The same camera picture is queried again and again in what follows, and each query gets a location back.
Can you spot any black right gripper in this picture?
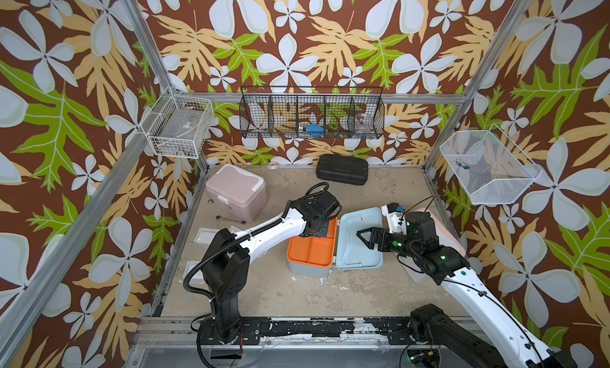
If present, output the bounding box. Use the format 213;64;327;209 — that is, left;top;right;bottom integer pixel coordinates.
356;227;422;261

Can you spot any grey box orange handle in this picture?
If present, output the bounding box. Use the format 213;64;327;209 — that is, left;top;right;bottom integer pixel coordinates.
286;208;383;279

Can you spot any white and salmon first aid box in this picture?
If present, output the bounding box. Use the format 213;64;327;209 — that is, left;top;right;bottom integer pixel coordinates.
399;214;467;284

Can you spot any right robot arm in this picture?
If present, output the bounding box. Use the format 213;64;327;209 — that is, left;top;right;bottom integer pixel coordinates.
357;211;577;367

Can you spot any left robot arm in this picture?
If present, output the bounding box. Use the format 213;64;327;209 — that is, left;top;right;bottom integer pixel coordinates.
183;182;342;344

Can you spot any black hard case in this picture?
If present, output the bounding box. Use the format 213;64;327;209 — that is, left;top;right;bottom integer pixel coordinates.
316;153;369;186

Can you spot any pink medicine chest box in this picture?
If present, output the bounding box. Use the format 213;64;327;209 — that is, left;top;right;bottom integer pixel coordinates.
205;165;268;222

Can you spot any blue item in black basket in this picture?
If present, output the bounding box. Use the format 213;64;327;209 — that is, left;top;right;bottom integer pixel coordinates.
306;124;325;139

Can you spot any silver ratchet wrench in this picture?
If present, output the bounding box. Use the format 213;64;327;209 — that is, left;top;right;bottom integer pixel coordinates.
216;215;247;225

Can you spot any white mesh basket right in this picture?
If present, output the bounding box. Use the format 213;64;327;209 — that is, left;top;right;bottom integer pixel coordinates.
440;125;543;205

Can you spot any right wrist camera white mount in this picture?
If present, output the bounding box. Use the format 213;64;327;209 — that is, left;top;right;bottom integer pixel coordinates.
381;203;406;235

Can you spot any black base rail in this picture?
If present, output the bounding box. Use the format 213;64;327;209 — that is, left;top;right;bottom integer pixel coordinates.
238;317;431;345

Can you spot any black wire basket rear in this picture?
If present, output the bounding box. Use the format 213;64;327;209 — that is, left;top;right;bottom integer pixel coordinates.
238;85;385;139

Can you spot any white wire basket left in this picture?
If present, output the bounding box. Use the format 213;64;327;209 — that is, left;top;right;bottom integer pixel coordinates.
141;95;214;159

